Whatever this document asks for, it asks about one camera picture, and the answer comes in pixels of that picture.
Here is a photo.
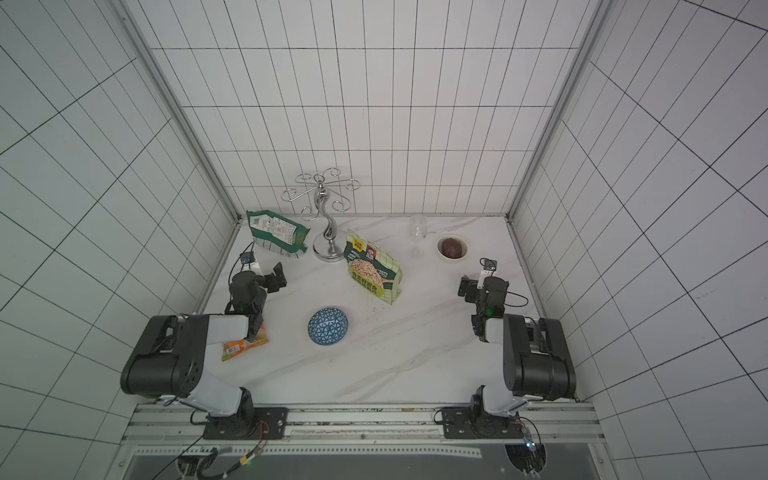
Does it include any blue patterned breakfast bowl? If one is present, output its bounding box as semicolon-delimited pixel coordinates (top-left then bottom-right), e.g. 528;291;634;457
307;307;349;346

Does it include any green oats bag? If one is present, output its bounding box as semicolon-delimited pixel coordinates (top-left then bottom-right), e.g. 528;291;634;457
344;230;403;304

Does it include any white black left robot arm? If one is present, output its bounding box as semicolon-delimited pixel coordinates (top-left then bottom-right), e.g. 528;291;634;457
120;263;288;440

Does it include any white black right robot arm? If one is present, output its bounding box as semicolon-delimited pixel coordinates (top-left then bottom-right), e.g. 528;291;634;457
458;273;577;430

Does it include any white bowl with purple food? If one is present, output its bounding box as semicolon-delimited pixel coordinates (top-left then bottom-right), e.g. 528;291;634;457
436;235;469;263

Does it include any green snack bag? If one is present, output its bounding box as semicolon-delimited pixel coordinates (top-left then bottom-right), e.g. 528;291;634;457
246;210;309;258

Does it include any silver metal cup rack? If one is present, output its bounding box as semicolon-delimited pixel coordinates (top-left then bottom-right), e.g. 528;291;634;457
281;167;361;263

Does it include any orange snack packet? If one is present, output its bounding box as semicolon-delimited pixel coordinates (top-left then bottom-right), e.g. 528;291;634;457
221;325;269;362

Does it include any clear wine glass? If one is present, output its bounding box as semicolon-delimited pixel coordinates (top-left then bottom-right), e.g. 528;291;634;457
408;215;428;258

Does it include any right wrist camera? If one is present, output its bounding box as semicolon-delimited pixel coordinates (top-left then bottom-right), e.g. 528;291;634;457
480;257;497;273

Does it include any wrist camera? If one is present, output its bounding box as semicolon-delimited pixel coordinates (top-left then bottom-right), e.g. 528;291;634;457
239;249;260;272
480;257;497;273

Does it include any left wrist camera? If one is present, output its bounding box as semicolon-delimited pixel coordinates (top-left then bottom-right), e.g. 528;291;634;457
239;249;260;272

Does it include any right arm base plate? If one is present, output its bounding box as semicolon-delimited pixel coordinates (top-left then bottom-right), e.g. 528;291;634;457
437;407;524;440

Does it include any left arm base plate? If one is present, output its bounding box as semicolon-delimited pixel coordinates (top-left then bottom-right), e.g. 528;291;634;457
203;407;289;441

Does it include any aluminium mounting rail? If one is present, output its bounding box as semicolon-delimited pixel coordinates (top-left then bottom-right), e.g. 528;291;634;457
123;402;605;446

